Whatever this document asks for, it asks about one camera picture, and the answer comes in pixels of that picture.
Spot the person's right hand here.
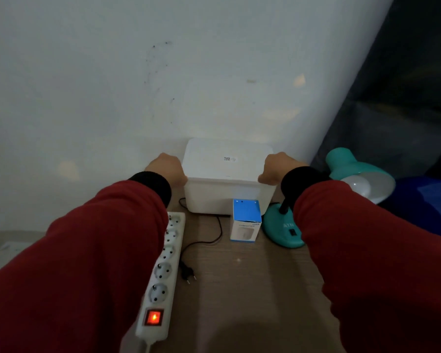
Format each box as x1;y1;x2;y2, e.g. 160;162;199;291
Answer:
257;151;309;186

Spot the person's left hand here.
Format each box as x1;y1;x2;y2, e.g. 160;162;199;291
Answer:
144;153;188;188

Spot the white plastic storage box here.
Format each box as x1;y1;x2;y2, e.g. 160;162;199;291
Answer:
182;138;277;216

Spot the person's right forearm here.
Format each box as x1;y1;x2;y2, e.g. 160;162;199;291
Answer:
280;166;441;353

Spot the person's left forearm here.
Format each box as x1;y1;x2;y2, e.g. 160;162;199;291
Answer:
0;171;172;353

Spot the small blue and white carton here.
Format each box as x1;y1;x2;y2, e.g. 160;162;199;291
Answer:
230;198;262;243

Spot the teal desk lamp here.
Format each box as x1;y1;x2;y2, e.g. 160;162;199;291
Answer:
262;147;396;249

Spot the white light bulb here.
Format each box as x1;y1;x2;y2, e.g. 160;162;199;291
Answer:
340;175;371;194

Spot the white power strip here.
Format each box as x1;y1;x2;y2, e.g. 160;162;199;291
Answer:
135;212;186;353

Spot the dark grey curtain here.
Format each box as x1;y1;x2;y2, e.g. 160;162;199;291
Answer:
310;0;441;182

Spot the blue fabric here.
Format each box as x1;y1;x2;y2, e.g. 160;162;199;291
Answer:
378;176;441;244

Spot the white flat box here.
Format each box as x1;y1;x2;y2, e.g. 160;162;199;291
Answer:
0;241;34;280

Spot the black power cable with plug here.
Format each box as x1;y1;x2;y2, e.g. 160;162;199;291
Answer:
178;197;223;284

